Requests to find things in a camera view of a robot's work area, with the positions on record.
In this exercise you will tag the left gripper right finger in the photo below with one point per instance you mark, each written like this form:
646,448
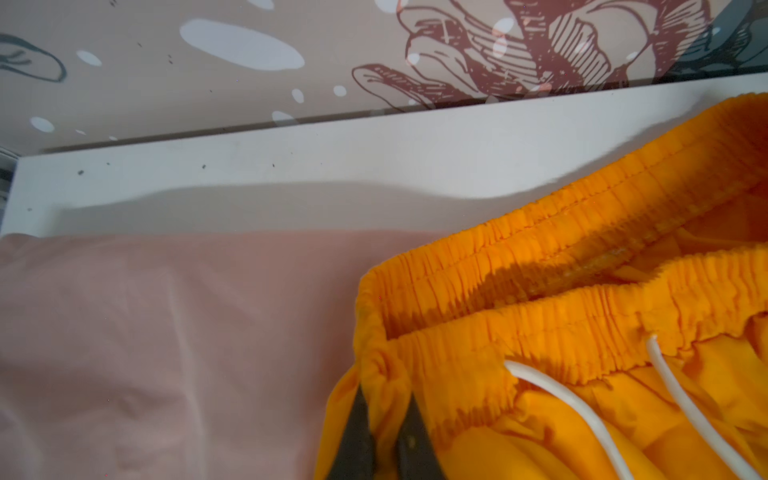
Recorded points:
415,456

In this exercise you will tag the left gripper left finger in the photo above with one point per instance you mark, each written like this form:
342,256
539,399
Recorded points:
355,458

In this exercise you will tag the orange shorts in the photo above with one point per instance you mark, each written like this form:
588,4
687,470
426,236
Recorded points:
616,328

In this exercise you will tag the pink shorts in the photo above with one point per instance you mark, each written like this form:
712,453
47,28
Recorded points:
198,356

